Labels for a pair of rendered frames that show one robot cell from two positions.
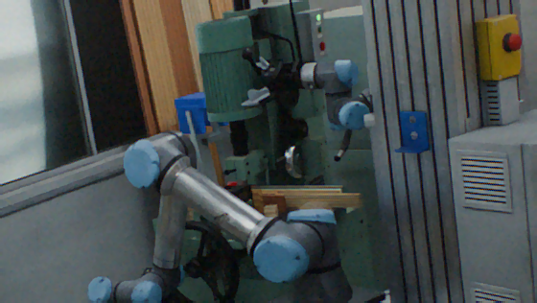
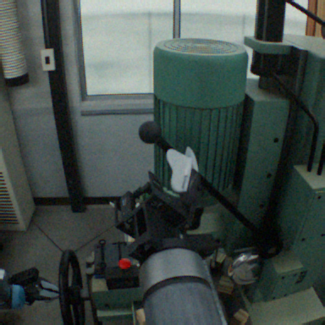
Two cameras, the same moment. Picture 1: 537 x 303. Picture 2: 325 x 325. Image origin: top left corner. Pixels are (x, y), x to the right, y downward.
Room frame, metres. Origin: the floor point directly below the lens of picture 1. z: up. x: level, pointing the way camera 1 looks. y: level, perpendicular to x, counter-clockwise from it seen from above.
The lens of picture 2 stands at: (2.58, -0.47, 1.61)
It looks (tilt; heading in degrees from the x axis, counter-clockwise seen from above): 31 degrees down; 48
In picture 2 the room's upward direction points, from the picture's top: straight up
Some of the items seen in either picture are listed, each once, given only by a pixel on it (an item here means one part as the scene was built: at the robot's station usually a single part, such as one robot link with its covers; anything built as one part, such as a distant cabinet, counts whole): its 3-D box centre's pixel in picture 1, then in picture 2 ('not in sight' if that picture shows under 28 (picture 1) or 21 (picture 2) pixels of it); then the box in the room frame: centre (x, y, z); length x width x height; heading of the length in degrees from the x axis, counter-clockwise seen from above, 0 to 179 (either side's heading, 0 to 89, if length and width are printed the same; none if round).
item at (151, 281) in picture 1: (142, 292); not in sight; (2.46, 0.23, 0.85); 0.11 x 0.11 x 0.08; 56
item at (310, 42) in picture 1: (311, 34); not in sight; (3.21, -0.40, 1.40); 0.10 x 0.06 x 0.16; 146
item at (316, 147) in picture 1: (312, 155); (277, 272); (3.09, -0.34, 1.02); 0.09 x 0.07 x 0.12; 56
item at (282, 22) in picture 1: (279, 109); (299, 183); (3.26, -0.27, 1.16); 0.22 x 0.22 x 0.72; 56
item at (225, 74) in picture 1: (228, 69); (197, 121); (3.02, -0.11, 1.35); 0.18 x 0.18 x 0.31
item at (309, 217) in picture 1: (312, 235); not in sight; (2.29, -0.23, 0.98); 0.13 x 0.12 x 0.14; 146
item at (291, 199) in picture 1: (275, 199); not in sight; (2.96, -0.19, 0.92); 0.58 x 0.02 x 0.04; 56
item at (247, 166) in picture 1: (246, 166); (196, 235); (3.04, -0.12, 1.03); 0.14 x 0.07 x 0.09; 146
